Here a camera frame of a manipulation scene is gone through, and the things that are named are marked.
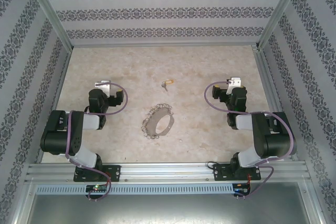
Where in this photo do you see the metal plate with key rings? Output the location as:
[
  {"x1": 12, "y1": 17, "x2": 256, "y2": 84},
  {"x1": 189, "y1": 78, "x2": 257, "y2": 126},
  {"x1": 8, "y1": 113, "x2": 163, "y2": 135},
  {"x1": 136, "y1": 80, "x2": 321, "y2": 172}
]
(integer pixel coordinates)
[{"x1": 142, "y1": 103, "x2": 176, "y2": 140}]

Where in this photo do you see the small circuit board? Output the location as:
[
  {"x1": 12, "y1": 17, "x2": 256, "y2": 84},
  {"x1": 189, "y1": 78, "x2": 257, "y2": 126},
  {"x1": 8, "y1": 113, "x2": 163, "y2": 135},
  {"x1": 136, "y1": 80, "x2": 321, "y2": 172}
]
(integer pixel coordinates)
[
  {"x1": 233, "y1": 183, "x2": 251, "y2": 195},
  {"x1": 86, "y1": 184, "x2": 110, "y2": 194}
]

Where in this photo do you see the grey metal sheet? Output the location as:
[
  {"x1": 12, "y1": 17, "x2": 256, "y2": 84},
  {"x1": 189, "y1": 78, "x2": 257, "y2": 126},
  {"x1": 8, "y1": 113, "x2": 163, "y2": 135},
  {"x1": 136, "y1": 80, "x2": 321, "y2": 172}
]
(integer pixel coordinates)
[{"x1": 15, "y1": 182, "x2": 321, "y2": 224}]

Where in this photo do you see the purple cable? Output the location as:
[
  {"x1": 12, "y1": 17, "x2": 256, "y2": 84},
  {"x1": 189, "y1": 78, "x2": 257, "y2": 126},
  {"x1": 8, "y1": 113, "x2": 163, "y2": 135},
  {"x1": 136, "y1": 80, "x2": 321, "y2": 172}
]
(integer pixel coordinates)
[
  {"x1": 204, "y1": 81, "x2": 295, "y2": 200},
  {"x1": 65, "y1": 82, "x2": 129, "y2": 201}
]

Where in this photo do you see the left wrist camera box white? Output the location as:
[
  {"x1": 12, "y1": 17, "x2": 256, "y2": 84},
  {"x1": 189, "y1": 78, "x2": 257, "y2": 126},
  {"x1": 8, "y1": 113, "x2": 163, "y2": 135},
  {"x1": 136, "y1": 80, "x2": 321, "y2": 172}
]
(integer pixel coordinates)
[{"x1": 94, "y1": 79, "x2": 112, "y2": 98}]

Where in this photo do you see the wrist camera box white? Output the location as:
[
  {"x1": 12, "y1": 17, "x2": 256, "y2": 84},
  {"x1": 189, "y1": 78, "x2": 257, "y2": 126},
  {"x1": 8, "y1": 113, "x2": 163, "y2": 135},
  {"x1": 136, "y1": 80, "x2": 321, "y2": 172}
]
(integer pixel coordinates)
[
  {"x1": 226, "y1": 77, "x2": 242, "y2": 88},
  {"x1": 94, "y1": 79, "x2": 112, "y2": 98}
]

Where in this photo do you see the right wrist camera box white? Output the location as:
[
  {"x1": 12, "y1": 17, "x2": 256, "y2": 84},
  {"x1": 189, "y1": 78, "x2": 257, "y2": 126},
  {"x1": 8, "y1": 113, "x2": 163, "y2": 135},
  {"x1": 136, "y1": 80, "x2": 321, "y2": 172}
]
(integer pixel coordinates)
[{"x1": 226, "y1": 77, "x2": 242, "y2": 88}]

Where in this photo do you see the aluminium side rail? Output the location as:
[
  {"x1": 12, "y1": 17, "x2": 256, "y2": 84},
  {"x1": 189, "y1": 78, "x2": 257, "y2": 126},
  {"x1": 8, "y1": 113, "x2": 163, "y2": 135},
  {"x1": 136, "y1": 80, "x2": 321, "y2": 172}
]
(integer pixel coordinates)
[
  {"x1": 253, "y1": 45, "x2": 299, "y2": 162},
  {"x1": 36, "y1": 47, "x2": 73, "y2": 164}
]

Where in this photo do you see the aluminium mounting rail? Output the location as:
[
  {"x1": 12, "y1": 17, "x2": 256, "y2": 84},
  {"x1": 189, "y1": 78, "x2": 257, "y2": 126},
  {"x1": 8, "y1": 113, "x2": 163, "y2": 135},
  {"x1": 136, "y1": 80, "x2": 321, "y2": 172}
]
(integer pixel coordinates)
[{"x1": 25, "y1": 163, "x2": 308, "y2": 183}]

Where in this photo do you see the slotted grey cable duct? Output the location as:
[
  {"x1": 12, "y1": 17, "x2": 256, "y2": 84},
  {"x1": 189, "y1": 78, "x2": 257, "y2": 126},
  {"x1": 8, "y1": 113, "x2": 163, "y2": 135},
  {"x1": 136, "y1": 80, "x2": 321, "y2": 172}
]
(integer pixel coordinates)
[{"x1": 35, "y1": 184, "x2": 235, "y2": 195}]

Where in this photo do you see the aluminium frame post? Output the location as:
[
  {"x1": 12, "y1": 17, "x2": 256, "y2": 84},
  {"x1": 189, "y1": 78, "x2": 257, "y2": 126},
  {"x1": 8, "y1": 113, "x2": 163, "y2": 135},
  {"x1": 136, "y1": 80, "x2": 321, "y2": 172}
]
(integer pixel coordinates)
[
  {"x1": 25, "y1": 0, "x2": 74, "y2": 49},
  {"x1": 257, "y1": 0, "x2": 308, "y2": 50}
]

